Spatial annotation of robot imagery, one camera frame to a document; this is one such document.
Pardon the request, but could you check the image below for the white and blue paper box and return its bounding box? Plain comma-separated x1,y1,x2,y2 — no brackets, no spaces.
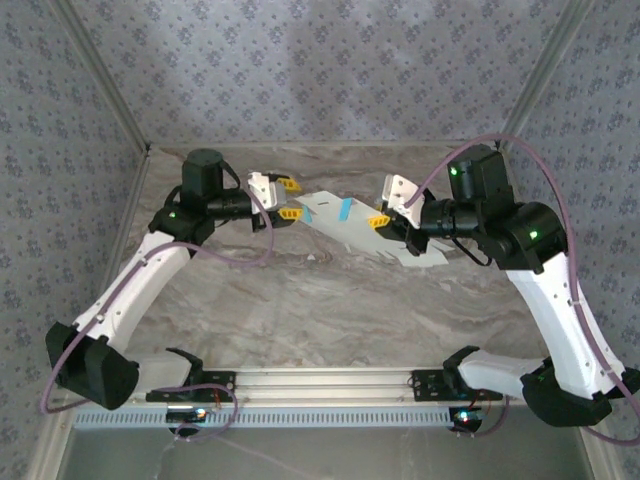
293,190,452,270

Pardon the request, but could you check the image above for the thin aluminium table edge bar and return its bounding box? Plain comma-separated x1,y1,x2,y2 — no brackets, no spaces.
148,141,501,150

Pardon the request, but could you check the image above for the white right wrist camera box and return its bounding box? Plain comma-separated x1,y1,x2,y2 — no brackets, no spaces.
380,173,426,229

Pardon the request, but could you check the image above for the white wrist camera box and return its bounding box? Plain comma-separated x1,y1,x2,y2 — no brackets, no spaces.
380,173,426,229
247,171,287,215

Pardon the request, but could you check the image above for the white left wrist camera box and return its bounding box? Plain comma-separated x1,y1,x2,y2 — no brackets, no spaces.
247,171,287,215

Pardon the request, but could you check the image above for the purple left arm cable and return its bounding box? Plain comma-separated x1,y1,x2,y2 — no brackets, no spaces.
39,192,275,444

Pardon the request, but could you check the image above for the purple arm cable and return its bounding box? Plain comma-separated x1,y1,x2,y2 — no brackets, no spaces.
407,132,640,446
39,192,275,444

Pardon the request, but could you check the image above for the aluminium table side rail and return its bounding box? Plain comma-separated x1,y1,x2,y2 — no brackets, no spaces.
74,147,154,351
497,147,524,211

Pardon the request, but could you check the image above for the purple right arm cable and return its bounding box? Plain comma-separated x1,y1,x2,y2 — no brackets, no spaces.
407,132,640,446

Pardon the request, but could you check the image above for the aluminium upright post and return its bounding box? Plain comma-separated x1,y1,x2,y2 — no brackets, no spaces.
494,0,599,151
49,0,154,151

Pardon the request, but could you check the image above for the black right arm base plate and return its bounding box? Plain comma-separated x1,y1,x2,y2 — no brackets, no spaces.
412,369,504,402

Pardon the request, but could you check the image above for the wide aluminium frame rail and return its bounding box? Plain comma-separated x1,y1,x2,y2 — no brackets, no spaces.
119,367,526,407

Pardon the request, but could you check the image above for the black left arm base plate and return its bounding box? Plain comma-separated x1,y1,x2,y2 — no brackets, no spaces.
145,369,237,404

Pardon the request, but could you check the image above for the grey slotted cable duct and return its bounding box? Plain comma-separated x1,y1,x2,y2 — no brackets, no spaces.
73,405,459,430

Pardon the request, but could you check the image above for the aluminium frame leg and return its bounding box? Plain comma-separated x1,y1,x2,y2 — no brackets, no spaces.
574,427,619,480
27,407,76,480

